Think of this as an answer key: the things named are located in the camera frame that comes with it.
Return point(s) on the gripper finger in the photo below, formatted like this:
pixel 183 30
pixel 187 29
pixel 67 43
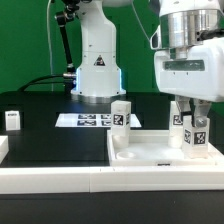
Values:
pixel 183 105
pixel 201 110

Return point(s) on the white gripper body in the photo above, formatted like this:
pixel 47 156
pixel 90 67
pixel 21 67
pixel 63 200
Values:
pixel 200 76

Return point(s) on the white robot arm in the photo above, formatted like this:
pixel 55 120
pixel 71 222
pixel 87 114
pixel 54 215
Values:
pixel 188 45

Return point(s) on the white fiducial marker base sheet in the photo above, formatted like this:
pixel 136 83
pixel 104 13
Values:
pixel 90 120

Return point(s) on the white right fence rail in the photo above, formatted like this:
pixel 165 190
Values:
pixel 215 155

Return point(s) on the white fence rail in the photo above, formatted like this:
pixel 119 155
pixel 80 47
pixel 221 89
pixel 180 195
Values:
pixel 4 148
pixel 215 155
pixel 109 179

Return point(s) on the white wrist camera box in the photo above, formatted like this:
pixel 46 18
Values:
pixel 155 40

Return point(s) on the white front fence rail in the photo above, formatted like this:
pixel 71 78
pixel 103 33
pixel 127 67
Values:
pixel 109 179

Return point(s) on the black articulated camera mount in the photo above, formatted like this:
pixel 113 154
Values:
pixel 62 18

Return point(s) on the white left fence rail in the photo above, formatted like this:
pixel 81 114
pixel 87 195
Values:
pixel 4 148

